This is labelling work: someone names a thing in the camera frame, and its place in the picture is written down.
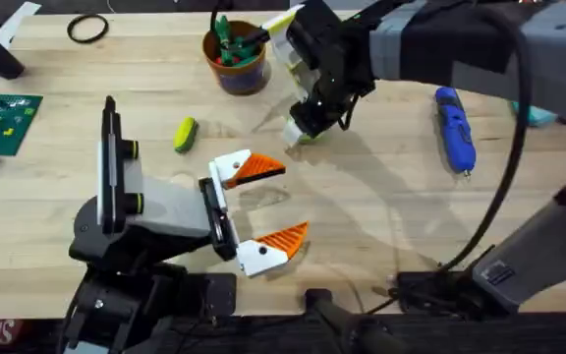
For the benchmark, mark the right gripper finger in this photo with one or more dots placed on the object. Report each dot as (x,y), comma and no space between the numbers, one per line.
(295,132)

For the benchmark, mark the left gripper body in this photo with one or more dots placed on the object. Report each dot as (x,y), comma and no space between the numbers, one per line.
(175,211)

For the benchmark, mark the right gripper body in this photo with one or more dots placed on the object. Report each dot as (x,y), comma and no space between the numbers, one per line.
(334,64)

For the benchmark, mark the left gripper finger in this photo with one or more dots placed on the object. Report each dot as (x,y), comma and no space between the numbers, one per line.
(248,169)
(268,251)

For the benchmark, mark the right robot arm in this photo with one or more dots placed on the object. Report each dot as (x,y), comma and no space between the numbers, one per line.
(558,54)

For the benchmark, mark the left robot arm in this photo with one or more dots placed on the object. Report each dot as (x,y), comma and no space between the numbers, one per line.
(116,305)

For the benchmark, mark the blue electric screwdriver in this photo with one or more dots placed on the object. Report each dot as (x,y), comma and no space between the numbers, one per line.
(455,133)

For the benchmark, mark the right wrist upright plate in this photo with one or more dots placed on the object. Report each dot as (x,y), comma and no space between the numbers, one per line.
(283,49)

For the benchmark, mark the wrist upright plate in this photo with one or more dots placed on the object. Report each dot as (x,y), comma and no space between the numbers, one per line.
(111,162)
(283,49)

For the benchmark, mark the left wrist upright plate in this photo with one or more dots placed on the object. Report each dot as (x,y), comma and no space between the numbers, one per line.
(111,162)

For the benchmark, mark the brown tub with toys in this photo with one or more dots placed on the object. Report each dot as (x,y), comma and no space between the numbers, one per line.
(239,74)

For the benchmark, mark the green board with blocks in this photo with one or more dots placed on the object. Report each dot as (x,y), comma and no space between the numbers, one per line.
(13,123)

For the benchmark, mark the teal plastic piece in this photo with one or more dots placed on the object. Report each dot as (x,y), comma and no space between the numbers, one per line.
(538,117)

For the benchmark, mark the white flat strip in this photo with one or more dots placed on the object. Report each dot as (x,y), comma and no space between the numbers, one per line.
(15,22)

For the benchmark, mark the black rail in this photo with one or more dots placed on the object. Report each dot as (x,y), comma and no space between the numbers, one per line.
(460,336)

